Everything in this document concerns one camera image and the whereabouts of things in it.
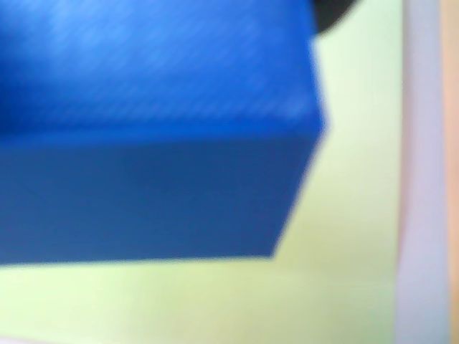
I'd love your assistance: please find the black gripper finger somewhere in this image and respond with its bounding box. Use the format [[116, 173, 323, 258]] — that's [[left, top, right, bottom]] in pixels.
[[310, 0, 356, 37]]

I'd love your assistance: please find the large blue cube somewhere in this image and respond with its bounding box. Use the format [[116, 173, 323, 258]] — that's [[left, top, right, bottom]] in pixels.
[[0, 0, 331, 268]]

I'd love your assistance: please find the orange paper square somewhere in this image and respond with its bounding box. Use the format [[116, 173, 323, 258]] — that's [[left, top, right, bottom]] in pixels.
[[439, 0, 459, 344]]

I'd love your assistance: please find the green paper square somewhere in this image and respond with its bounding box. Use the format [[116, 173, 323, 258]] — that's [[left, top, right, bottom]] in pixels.
[[0, 0, 404, 344]]

